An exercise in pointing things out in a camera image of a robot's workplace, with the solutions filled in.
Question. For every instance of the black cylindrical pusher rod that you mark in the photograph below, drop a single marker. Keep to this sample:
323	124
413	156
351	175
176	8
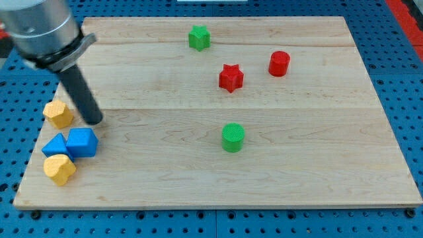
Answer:
74	83

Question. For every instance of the yellow hexagon block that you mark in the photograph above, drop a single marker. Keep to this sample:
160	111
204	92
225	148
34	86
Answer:
58	114

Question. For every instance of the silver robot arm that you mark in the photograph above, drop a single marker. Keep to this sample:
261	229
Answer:
47	36

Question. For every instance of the blue cube block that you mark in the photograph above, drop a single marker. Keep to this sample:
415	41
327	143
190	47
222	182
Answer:
82	142

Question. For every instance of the blue triangle block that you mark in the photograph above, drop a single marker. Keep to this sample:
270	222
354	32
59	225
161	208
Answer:
57	145

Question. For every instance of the yellow heart block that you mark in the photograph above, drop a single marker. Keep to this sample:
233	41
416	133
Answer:
59	168

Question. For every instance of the green star block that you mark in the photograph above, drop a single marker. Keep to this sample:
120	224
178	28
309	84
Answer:
199	38

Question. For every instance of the wooden board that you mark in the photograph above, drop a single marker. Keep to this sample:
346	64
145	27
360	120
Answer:
248	113

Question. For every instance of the red star block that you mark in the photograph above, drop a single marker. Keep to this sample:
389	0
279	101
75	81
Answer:
231	77

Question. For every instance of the green cylinder block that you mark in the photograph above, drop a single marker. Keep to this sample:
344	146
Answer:
232	137

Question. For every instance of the red cylinder block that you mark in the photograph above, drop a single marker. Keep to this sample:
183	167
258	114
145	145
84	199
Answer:
279	62

